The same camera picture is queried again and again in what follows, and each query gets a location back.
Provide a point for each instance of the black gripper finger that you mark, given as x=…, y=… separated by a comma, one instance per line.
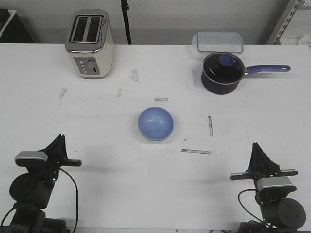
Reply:
x=263, y=163
x=252, y=167
x=54, y=149
x=64, y=155

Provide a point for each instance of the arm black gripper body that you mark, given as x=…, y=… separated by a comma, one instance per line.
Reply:
x=49, y=174
x=266, y=197

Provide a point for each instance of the green bowl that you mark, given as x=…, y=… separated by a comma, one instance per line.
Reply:
x=155, y=141

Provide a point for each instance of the blue bowl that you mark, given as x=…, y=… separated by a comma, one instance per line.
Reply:
x=155, y=123

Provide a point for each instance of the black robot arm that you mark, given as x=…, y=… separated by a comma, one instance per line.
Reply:
x=32, y=190
x=280, y=214

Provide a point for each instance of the dark blue saucepan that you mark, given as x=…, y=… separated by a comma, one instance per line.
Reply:
x=222, y=89

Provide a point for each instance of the glass pot lid blue knob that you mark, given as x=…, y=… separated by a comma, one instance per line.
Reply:
x=224, y=68

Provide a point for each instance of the cream and chrome toaster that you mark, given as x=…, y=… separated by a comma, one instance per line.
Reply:
x=90, y=44

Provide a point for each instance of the clear plastic food container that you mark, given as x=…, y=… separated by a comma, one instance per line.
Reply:
x=209, y=42

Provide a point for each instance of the white crumpled cloth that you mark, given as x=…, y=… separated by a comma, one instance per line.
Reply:
x=305, y=40

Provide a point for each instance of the black tripod pole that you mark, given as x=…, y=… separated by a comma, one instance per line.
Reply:
x=125, y=8

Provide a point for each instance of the white slotted shelf upright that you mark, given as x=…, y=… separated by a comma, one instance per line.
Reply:
x=284, y=20

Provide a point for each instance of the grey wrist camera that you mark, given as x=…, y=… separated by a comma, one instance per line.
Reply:
x=275, y=182
x=31, y=159

